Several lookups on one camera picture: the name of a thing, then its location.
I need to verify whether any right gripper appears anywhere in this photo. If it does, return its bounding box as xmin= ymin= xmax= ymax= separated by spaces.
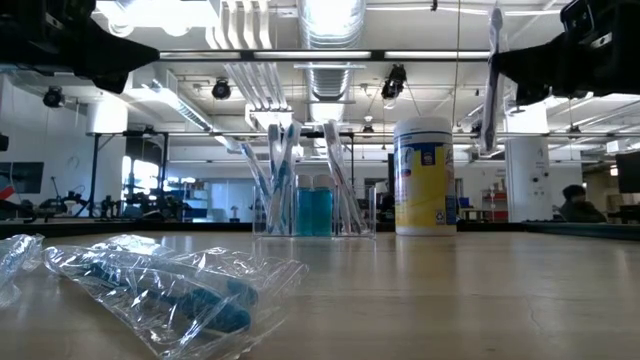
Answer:
xmin=492 ymin=24 xmax=640 ymax=107

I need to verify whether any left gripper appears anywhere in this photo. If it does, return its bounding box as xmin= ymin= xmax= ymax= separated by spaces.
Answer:
xmin=0 ymin=0 xmax=161 ymax=95

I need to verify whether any purple white toothbrush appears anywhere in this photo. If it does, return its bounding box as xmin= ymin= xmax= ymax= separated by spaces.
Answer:
xmin=327 ymin=122 xmax=370 ymax=236
xmin=478 ymin=5 xmax=507 ymax=155

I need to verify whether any orange white toothbrush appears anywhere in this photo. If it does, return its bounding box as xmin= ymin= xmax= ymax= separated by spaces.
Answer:
xmin=322 ymin=119 xmax=359 ymax=236

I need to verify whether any teal mouthwash bottle white cap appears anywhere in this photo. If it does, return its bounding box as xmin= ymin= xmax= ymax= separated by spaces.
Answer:
xmin=294 ymin=173 xmax=315 ymax=237
xmin=312 ymin=173 xmax=335 ymax=237

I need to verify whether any white round pillar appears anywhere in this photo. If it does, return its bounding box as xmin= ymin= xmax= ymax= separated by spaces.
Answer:
xmin=503 ymin=102 xmax=552 ymax=224

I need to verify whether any person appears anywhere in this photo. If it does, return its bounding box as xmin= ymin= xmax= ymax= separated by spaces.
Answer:
xmin=557 ymin=183 xmax=609 ymax=224

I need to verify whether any red shelf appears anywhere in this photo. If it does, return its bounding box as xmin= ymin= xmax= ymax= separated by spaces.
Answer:
xmin=481 ymin=188 xmax=509 ymax=222

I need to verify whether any yellow white wipes canister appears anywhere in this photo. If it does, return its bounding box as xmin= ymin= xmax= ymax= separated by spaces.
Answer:
xmin=393 ymin=116 xmax=458 ymax=237

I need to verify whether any clear acrylic organizer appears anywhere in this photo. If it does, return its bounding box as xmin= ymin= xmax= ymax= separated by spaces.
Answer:
xmin=251 ymin=183 xmax=378 ymax=239

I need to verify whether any white cylindrical duct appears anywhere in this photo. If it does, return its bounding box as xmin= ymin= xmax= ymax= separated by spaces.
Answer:
xmin=85 ymin=102 xmax=129 ymax=135

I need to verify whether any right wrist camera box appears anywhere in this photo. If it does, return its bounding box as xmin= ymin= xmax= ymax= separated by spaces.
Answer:
xmin=559 ymin=0 xmax=621 ymax=50

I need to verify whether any white rectangular ceiling duct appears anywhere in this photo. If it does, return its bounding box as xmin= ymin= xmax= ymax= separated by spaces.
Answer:
xmin=132 ymin=64 xmax=247 ymax=154

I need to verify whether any black background rig frame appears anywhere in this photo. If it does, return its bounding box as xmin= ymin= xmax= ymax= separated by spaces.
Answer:
xmin=87 ymin=130 xmax=170 ymax=219
xmin=278 ymin=132 xmax=356 ymax=191

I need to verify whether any dark wall panel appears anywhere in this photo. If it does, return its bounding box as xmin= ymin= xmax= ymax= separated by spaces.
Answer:
xmin=0 ymin=161 xmax=45 ymax=195

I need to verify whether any black table edge rail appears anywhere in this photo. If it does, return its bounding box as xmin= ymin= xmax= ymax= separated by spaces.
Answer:
xmin=0 ymin=218 xmax=640 ymax=242

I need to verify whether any silver round ventilation duct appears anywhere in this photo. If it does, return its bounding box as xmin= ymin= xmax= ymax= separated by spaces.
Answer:
xmin=297 ymin=0 xmax=367 ymax=157

